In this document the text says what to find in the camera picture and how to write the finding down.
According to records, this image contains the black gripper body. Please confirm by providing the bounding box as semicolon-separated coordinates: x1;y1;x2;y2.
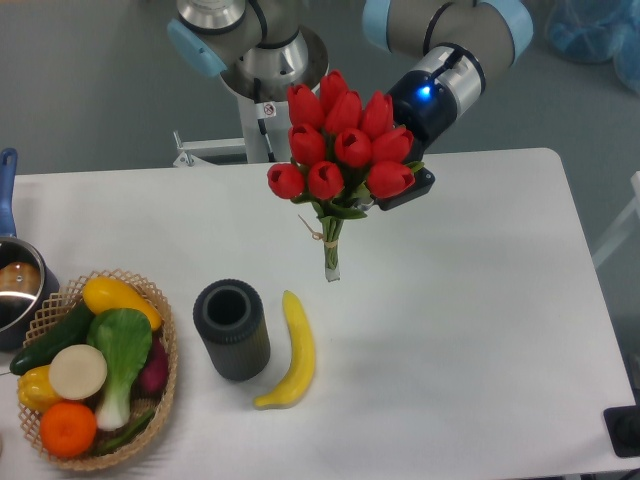
374;139;435;211

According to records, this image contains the red tulip bouquet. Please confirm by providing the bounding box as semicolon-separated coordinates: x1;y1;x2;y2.
267;70;421;282

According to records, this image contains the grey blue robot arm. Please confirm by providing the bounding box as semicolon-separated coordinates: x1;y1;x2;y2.
167;1;533;163

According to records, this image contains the yellow banana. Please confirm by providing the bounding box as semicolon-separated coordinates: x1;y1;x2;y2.
253;290;316;410

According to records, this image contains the dark grey ribbed vase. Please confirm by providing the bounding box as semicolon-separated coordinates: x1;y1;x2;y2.
193;279;271;381

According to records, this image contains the black device at edge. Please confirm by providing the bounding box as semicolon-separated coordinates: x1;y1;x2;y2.
603;405;639;458

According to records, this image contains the purple sweet potato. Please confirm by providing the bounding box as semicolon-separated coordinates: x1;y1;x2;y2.
137;337;169;396

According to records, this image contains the green bok choy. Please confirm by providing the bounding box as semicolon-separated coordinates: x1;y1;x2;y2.
87;308;152;431

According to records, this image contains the yellow squash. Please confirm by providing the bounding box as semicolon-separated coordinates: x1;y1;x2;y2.
82;276;163;331

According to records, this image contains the green bean pod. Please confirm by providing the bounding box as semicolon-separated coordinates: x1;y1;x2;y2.
92;409;155;456

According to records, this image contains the woven wicker basket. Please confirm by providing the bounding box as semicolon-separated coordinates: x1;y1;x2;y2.
18;269;178;472

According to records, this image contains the green cucumber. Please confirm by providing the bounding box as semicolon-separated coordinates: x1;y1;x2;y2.
9;301;95;376

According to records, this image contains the beige round slice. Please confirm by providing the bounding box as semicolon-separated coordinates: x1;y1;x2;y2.
48;344;107;400

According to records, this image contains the blue saucepan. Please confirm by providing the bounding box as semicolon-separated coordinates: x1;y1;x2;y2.
1;148;59;352

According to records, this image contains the orange fruit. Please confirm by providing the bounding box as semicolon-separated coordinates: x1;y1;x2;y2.
39;402;97;458

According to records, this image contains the yellow bell pepper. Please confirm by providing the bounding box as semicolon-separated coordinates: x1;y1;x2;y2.
18;365;63;413

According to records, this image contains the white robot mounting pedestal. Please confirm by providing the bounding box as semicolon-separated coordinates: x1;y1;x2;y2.
173;78;291;167

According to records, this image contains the white frame at right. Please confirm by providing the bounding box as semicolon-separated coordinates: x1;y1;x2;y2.
592;171;639;269

